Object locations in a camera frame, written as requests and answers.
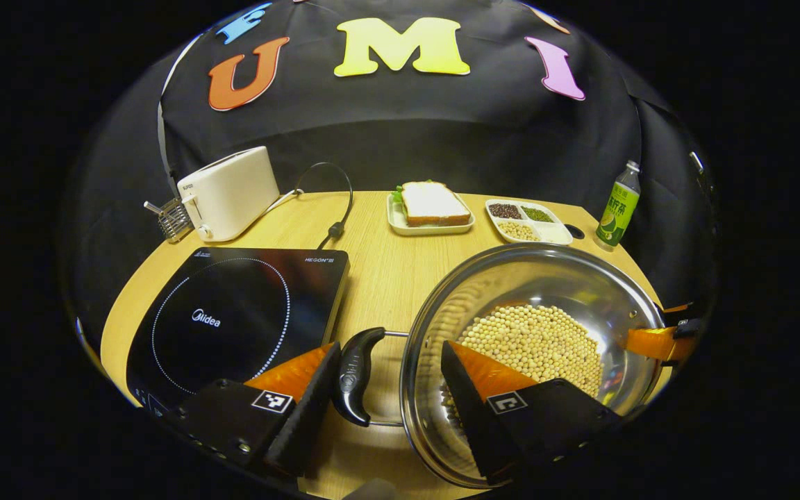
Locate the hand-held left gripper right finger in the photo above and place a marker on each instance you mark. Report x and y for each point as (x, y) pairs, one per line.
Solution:
(469, 423)

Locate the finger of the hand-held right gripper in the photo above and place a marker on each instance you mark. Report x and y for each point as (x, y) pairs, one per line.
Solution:
(681, 308)
(653, 342)

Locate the white toaster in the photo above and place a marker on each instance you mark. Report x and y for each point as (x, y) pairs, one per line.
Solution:
(233, 194)

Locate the large soybeans heap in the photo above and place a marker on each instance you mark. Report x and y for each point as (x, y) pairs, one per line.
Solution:
(546, 340)

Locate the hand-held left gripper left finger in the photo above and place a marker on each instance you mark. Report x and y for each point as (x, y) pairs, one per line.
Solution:
(310, 417)

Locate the dark beans heap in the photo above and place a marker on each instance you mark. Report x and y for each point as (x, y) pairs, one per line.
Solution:
(504, 210)

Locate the stainless steel pot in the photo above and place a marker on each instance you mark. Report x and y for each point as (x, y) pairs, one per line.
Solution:
(511, 285)

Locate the white divided dish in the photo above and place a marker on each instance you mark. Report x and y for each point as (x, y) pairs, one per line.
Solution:
(556, 234)

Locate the sandwich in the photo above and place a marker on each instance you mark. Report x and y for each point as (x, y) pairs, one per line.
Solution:
(431, 205)

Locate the black table grommet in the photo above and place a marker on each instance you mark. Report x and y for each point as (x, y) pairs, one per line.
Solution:
(575, 232)

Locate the green mung beans heap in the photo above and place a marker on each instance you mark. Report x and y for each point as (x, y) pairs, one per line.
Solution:
(537, 214)

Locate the green label drink bottle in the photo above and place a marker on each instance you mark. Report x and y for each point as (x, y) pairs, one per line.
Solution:
(615, 215)

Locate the small soybeans heap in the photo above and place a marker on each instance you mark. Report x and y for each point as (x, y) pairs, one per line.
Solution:
(518, 230)

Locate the black induction cooktop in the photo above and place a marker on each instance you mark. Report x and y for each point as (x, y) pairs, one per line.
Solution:
(233, 292)

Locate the pale sandwich plate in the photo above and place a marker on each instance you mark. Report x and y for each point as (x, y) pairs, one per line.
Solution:
(435, 230)

